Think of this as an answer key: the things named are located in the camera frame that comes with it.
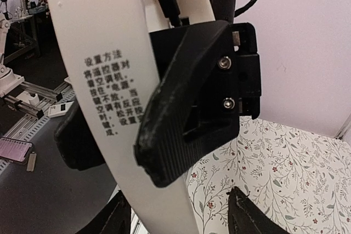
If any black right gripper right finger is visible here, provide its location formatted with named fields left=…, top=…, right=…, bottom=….
left=228, top=186, right=288, bottom=234

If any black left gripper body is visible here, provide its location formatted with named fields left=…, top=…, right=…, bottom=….
left=231, top=22, right=262, bottom=119

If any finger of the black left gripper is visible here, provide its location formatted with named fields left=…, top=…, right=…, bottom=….
left=134, top=20, right=239, bottom=187
left=54, top=105, right=105, bottom=171

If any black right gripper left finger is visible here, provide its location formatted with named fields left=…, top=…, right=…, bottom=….
left=76, top=191, right=131, bottom=234

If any white remote battery cover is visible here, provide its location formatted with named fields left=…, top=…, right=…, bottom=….
left=48, top=0, right=199, bottom=233

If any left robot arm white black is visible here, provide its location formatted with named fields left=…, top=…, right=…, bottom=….
left=49, top=0, right=262, bottom=187

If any white device on desk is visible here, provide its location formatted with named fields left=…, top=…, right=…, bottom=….
left=47, top=101, right=73, bottom=118

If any pink screen smartphone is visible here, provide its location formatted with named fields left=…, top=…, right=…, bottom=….
left=0, top=137, right=34, bottom=164

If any floral patterned table mat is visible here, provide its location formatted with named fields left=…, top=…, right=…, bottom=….
left=128, top=115, right=351, bottom=234

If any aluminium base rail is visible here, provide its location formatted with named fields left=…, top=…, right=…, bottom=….
left=0, top=80, right=76, bottom=174

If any right aluminium corner post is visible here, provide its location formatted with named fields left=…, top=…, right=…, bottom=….
left=335, top=115, right=351, bottom=139

